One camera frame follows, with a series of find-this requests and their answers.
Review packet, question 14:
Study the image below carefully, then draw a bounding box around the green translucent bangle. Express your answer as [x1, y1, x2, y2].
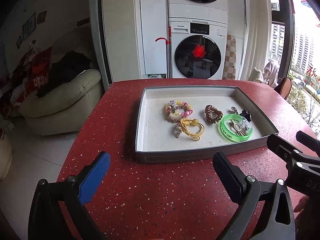
[219, 114, 253, 142]

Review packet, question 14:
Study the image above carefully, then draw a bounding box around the beige looped hair clip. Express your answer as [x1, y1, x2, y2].
[229, 120, 247, 137]

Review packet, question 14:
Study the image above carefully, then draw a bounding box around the small crystal hair clip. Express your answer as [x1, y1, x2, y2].
[231, 107, 238, 114]

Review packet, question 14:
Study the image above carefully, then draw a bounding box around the brown spiral hair tie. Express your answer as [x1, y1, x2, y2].
[204, 104, 224, 125]

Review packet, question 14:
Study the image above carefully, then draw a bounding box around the silver metal hair barrette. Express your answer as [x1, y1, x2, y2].
[175, 123, 182, 138]

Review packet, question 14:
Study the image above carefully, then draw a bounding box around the yellow ball hair tie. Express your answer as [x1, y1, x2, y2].
[179, 117, 205, 142]

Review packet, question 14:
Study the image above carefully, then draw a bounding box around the pink yellow spiral hair tie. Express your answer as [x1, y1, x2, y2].
[164, 100, 194, 118]

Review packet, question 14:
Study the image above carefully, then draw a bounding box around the grey jewelry tray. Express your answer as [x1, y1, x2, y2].
[135, 86, 279, 164]

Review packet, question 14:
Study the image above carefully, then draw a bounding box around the right human hand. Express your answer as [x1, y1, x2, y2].
[293, 196, 320, 240]

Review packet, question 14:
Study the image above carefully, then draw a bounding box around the black claw hair clip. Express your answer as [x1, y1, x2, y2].
[240, 108, 252, 122]

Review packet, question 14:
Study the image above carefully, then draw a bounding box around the wooden chair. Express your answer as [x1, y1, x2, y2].
[274, 77, 292, 100]

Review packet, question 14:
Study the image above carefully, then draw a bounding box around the cream leather sofa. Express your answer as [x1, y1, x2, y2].
[19, 69, 104, 136]

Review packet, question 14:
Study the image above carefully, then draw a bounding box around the checkered cloth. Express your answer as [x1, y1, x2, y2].
[222, 34, 236, 80]

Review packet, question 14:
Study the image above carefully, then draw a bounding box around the white curtain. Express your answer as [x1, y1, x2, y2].
[240, 0, 272, 80]

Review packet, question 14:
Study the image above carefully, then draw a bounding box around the red black cushion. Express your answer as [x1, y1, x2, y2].
[25, 47, 53, 94]

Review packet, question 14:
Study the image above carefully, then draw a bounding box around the white washing machine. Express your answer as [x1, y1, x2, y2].
[169, 18, 227, 80]

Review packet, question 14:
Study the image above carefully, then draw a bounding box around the tan braided chain bracelet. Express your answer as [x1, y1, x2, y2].
[166, 107, 193, 123]

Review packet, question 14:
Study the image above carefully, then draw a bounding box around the red handled mop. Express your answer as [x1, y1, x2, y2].
[155, 26, 172, 79]

